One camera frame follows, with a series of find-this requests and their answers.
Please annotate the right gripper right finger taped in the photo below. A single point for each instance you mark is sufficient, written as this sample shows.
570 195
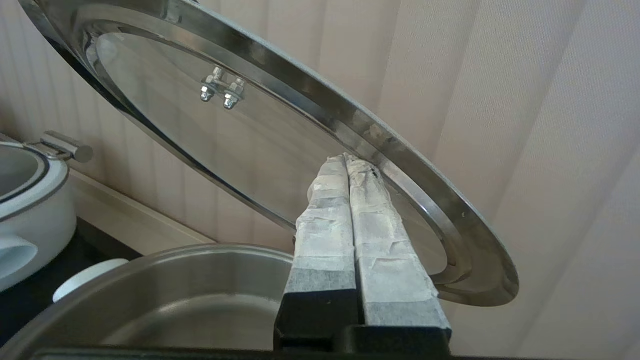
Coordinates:
390 260

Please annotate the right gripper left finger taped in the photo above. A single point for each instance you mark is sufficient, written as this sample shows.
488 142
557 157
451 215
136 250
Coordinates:
325 250

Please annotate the large black induction cooktop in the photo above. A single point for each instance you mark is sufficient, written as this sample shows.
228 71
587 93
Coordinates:
30 305

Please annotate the white pot with steel insert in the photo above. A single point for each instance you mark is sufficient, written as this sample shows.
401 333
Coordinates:
35 235
175 280

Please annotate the glass lid with white rim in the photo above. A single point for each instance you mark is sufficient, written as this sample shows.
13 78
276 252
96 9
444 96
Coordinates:
250 140
15 170

